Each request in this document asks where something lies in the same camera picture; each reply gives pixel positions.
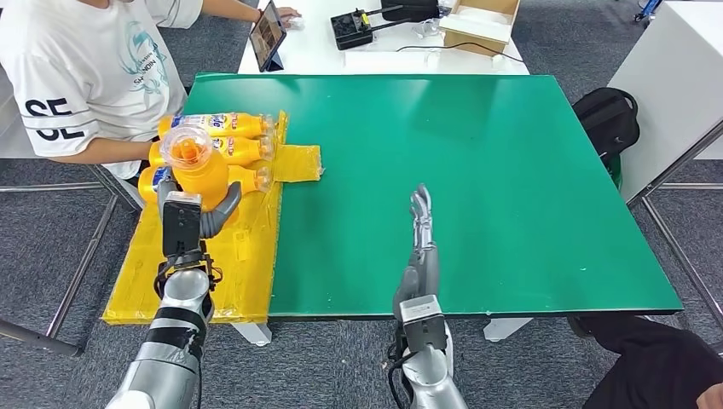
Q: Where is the person's left hand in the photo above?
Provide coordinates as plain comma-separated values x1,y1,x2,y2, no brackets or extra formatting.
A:
275,6,302,29

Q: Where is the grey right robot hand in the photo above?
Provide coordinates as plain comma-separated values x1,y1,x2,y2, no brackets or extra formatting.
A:
392,184,442,324

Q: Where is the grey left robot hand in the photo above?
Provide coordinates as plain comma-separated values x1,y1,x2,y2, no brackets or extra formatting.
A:
156,179,243,241

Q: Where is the orange detergent bottle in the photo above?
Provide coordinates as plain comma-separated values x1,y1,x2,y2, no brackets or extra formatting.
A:
148,135,278,168
158,112,278,140
136,164,274,205
159,125,233,215

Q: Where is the black tablet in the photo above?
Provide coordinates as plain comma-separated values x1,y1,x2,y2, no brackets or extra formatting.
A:
249,0,288,73

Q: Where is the white table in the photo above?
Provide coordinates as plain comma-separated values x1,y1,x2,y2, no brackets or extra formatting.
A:
237,0,530,77

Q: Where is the yellow taped cardboard mat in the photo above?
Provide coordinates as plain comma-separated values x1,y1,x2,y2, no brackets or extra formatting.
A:
101,110,323,326

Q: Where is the black device with antennas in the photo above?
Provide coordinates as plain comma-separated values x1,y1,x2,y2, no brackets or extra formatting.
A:
329,5,405,52

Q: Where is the person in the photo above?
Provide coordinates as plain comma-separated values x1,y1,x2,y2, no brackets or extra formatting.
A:
567,314,723,409
0,0,302,181

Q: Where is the white table foot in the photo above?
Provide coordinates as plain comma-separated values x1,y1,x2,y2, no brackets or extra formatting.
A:
231,321,274,347
483,318,534,343

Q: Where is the black bag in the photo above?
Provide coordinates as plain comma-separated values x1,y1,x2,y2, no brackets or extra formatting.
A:
379,0,441,22

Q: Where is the open cardboard box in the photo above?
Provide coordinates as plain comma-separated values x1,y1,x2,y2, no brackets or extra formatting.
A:
437,0,521,56

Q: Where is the black backpack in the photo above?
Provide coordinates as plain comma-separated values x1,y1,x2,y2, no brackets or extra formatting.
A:
571,87,642,170

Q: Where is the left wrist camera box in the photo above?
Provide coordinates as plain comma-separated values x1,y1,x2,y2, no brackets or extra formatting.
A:
162,191,203,261

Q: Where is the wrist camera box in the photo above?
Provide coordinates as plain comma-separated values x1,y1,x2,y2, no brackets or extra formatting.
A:
398,294,448,354
162,191,203,261

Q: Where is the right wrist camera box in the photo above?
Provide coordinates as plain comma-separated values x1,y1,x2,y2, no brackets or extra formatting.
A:
398,294,448,354

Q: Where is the black cable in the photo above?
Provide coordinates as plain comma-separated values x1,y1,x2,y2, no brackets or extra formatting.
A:
396,42,525,64

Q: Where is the metal cabinet frame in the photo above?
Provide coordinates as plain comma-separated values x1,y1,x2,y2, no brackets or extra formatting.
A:
625,118,723,331

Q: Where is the metal bench frame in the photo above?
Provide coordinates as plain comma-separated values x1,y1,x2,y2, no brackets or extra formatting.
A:
0,95,142,358

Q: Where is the blue trolley frame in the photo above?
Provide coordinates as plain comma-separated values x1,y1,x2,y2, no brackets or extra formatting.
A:
635,0,667,24

